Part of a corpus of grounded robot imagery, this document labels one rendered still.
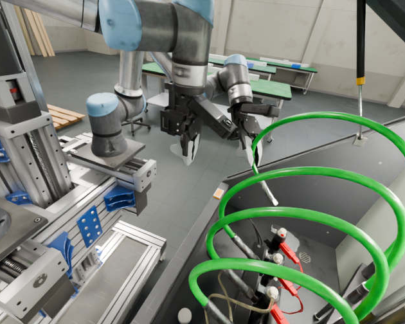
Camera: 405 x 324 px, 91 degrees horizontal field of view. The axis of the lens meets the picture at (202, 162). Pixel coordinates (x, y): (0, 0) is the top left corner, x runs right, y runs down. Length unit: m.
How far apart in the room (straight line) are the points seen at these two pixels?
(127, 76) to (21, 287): 0.73
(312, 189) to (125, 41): 0.76
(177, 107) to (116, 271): 1.24
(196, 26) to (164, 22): 0.06
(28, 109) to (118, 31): 0.48
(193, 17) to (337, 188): 0.71
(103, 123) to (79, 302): 1.03
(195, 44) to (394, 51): 8.82
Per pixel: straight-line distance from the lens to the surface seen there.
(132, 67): 0.90
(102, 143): 0.91
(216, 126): 0.44
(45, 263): 0.70
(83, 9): 0.49
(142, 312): 0.63
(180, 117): 0.46
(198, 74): 0.43
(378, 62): 9.05
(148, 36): 0.39
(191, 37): 0.41
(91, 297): 1.50
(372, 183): 0.38
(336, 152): 0.79
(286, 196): 0.90
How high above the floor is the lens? 1.54
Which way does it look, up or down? 34 degrees down
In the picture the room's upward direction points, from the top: 8 degrees clockwise
